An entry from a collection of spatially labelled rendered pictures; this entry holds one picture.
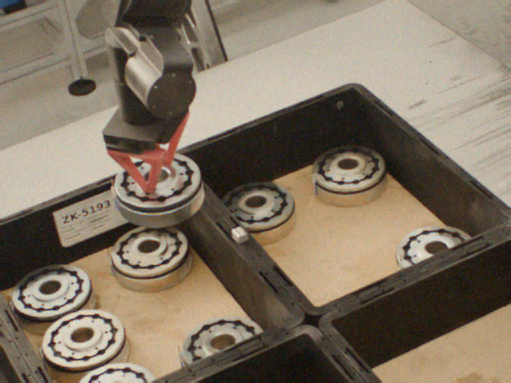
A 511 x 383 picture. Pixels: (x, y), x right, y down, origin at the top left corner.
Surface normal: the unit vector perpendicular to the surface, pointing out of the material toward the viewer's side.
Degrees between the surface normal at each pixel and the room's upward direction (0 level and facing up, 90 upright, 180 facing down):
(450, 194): 90
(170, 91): 94
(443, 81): 0
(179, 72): 94
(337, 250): 0
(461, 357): 0
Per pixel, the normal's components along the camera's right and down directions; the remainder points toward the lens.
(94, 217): 0.47, 0.51
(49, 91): -0.11, -0.77
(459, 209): -0.87, 0.37
